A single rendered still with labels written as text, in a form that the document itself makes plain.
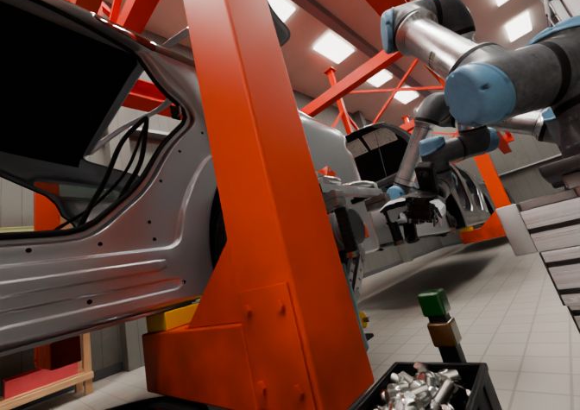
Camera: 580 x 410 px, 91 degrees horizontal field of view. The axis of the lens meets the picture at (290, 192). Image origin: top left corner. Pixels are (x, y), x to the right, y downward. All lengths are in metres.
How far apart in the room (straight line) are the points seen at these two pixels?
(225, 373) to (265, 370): 0.14
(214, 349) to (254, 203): 0.34
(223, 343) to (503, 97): 0.70
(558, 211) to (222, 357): 0.68
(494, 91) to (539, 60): 0.08
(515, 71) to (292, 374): 0.62
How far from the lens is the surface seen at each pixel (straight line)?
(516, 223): 0.66
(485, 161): 4.64
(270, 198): 0.52
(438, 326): 0.60
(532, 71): 0.65
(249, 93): 0.61
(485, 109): 0.62
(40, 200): 3.29
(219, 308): 0.70
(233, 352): 0.67
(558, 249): 0.67
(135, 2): 3.23
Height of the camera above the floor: 0.76
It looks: 15 degrees up
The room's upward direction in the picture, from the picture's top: 14 degrees counter-clockwise
